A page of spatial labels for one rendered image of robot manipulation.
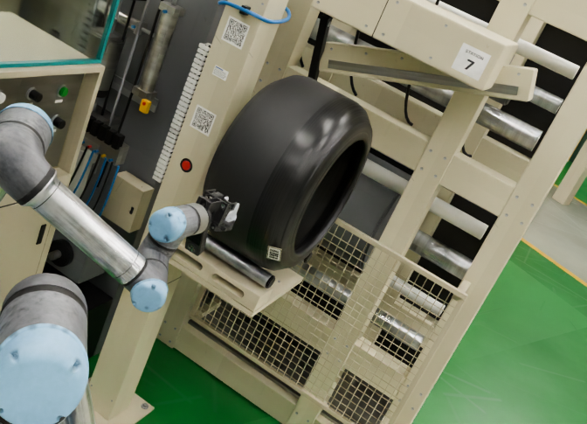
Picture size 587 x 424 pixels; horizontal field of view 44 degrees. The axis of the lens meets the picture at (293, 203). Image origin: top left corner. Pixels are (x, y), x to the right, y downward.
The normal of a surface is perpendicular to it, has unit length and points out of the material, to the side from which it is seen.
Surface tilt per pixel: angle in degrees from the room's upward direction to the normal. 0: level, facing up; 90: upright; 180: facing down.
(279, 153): 63
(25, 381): 82
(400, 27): 90
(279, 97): 32
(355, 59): 90
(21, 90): 90
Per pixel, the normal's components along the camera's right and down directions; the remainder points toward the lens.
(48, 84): 0.82, 0.49
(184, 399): 0.38, -0.85
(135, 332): -0.43, 0.20
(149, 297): 0.13, 0.45
